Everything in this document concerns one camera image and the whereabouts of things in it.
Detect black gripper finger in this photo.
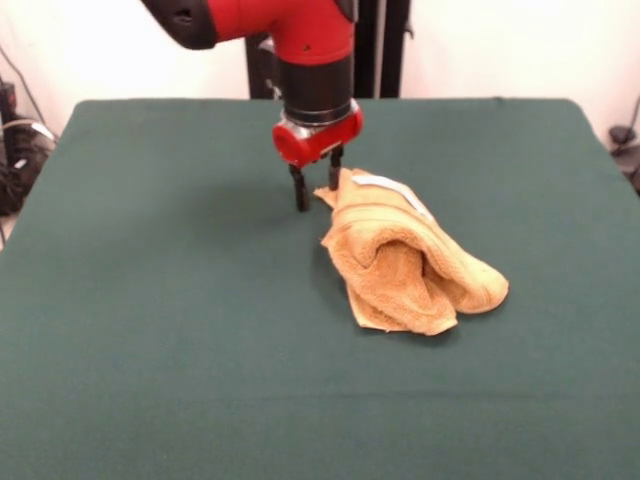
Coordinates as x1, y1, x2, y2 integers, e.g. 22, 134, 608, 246
327, 145, 346, 192
285, 163, 311, 214

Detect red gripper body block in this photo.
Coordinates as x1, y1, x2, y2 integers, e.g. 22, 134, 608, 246
272, 99, 365, 169

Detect tan terry towel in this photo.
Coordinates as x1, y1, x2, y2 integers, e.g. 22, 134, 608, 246
313, 167, 510, 335

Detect dark green table cloth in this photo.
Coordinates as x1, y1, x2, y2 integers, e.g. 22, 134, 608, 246
0, 97, 640, 480

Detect black floor object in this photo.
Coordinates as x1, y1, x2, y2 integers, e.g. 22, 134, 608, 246
613, 144, 640, 197

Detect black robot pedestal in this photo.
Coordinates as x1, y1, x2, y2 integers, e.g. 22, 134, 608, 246
244, 0, 416, 100

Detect black cable bundle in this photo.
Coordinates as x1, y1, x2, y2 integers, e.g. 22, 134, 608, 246
0, 124, 51, 217

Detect black power strip red switch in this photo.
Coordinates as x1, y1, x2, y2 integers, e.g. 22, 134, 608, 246
0, 79, 20, 110

